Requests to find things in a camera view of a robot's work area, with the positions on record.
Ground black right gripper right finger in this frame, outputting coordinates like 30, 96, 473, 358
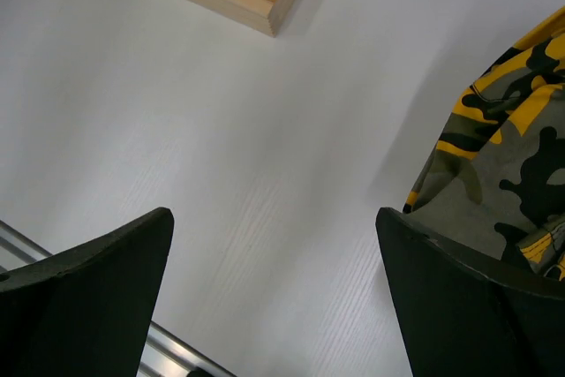
375, 207, 564, 376

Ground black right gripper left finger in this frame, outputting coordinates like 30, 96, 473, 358
1, 207, 174, 376

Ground camouflage trousers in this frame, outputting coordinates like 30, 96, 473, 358
403, 11, 564, 281

